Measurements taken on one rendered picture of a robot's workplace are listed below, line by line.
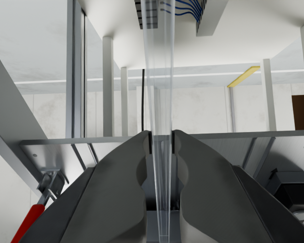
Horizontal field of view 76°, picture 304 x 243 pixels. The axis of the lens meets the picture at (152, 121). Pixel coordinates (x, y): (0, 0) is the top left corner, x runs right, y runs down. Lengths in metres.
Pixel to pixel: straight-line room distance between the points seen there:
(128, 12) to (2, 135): 0.46
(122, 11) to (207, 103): 3.25
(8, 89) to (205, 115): 3.52
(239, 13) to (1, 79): 0.59
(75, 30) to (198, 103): 3.25
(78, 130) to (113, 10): 0.33
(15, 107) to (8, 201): 4.33
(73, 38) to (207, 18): 0.35
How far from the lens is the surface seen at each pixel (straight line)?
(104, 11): 0.62
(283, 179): 0.33
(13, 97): 0.30
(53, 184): 0.31
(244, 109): 3.93
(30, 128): 0.32
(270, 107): 1.00
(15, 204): 4.54
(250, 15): 0.70
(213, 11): 0.56
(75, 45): 0.59
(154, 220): 0.35
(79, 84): 0.53
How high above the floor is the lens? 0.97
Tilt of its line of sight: 6 degrees down
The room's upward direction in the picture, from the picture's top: 178 degrees clockwise
